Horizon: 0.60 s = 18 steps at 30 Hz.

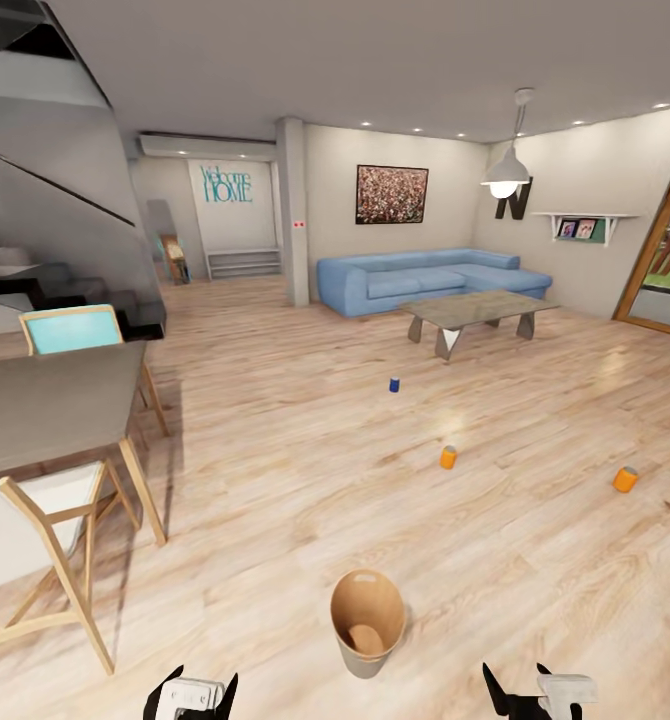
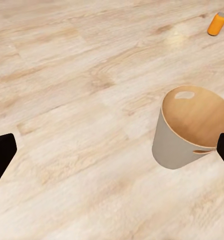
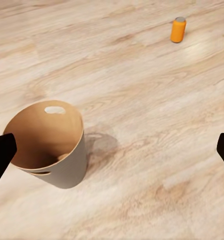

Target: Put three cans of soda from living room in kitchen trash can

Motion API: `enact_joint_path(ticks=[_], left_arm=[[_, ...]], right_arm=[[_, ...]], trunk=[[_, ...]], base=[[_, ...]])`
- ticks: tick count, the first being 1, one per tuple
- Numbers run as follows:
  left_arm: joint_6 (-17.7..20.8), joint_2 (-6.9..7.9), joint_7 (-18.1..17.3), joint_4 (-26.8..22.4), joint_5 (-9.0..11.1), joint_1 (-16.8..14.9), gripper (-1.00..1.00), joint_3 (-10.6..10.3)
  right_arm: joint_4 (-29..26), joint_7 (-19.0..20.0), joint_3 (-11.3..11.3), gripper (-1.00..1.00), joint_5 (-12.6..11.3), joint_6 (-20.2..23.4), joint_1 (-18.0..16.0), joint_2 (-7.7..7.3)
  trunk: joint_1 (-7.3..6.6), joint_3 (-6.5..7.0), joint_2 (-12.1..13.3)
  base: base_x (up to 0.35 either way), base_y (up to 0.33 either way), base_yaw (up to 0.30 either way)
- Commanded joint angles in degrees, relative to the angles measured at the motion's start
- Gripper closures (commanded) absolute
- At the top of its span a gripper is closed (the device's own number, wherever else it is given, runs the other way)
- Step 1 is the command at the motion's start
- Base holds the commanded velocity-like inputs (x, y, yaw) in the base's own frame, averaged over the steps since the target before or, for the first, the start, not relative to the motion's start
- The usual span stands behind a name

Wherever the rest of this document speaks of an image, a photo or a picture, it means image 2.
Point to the trash can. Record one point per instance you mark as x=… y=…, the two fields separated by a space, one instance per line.
x=187 y=129

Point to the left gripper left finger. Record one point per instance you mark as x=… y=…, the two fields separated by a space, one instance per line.
x=8 y=149

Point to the can of soda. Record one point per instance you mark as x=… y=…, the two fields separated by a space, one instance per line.
x=216 y=24

